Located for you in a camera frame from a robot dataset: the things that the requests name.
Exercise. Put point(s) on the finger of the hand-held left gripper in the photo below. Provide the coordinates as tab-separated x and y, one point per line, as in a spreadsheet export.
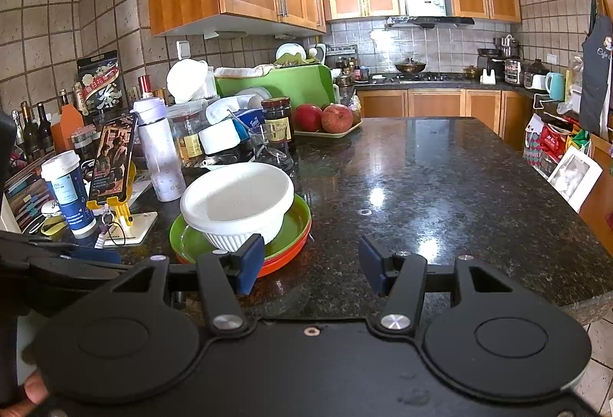
96	255
72	275

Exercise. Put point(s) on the black kitchen appliance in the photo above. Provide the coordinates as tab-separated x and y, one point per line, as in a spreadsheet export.
491	62

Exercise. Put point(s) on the teal mug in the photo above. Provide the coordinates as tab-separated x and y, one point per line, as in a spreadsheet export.
555	86

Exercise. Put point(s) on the person's left hand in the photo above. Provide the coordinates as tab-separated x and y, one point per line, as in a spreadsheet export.
36	390

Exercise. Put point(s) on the brown kiwi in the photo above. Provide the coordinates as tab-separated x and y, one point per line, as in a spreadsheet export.
357	116

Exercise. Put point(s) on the clear glass cup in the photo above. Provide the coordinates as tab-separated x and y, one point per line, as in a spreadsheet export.
273	153

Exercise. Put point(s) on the dark printed food bag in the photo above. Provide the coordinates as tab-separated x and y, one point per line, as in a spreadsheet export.
100	81

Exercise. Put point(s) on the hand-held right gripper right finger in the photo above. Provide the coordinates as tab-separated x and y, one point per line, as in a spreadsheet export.
372	266

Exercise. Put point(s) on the white cloth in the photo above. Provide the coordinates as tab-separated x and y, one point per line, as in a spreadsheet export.
239	72

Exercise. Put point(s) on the green plastic plate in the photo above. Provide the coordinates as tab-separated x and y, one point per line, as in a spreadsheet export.
289	230

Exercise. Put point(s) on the dark apron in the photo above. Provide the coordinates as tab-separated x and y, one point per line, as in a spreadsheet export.
596	77

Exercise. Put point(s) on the yellow phone stand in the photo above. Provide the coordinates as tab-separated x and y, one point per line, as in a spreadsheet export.
122	208

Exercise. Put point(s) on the patterned gift bag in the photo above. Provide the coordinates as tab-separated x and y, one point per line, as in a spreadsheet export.
534	141

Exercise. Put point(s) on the orange plastic plate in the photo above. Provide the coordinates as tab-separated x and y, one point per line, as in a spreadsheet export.
282	268

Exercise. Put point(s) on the dark red apple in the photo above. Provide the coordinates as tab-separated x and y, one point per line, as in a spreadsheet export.
308	117

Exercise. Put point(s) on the white knife holder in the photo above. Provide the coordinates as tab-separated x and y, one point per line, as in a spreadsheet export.
487	78

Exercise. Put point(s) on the small steel pot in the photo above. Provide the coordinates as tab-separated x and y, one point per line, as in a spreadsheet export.
344	80

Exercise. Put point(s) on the range hood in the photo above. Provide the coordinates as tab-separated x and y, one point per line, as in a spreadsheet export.
431	21

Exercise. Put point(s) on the amber glass pot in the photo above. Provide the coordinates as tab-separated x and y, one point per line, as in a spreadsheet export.
471	72

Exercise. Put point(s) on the dark clay pot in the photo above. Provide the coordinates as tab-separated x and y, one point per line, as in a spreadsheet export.
536	66

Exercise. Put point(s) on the white square pad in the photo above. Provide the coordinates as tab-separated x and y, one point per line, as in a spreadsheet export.
141	225

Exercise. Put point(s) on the gas stove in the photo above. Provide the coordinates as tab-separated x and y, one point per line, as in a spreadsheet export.
431	78

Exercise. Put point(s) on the white electric kettle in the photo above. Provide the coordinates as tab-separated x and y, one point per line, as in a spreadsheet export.
535	81

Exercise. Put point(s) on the blue tissue pack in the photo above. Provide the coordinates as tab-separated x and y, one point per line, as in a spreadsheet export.
249	117

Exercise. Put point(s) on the colour swatch book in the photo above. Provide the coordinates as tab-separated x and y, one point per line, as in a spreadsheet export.
24	201

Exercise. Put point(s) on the green bag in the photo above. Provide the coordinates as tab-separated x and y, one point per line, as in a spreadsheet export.
579	141

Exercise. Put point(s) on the glass jar yellow label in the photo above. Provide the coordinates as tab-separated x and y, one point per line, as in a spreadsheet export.
189	144

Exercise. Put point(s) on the white ceramic dish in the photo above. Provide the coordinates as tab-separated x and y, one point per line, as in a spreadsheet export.
230	105

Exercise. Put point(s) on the red shopping bag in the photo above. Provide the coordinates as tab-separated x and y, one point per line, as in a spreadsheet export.
558	144

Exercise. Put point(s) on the smartphone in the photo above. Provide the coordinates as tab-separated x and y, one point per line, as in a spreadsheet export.
112	158

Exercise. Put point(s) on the beige fruit tray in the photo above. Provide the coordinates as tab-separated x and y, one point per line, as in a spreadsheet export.
330	134

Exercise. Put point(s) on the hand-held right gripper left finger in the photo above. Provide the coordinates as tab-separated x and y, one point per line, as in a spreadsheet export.
251	263

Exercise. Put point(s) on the dark sauce jar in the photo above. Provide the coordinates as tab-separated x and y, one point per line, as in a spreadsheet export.
277	120

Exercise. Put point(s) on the paper coffee cup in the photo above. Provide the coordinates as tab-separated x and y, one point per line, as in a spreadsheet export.
69	201

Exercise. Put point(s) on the lilac water bottle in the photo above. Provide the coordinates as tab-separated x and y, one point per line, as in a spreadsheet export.
160	158

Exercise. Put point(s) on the black wok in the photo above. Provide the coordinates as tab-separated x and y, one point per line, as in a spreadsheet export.
410	66

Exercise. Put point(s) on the wooden base cabinets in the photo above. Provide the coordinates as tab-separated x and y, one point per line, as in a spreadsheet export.
436	103

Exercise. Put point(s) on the orange carton box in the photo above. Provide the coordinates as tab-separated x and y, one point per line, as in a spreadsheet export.
67	129

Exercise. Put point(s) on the steel stock pot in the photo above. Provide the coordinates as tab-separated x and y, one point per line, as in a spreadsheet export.
507	45

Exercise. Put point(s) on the row of spice bottles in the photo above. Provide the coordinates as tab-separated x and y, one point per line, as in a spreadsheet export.
352	67

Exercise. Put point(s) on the dish drying rack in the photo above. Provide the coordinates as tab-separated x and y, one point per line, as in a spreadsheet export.
289	50

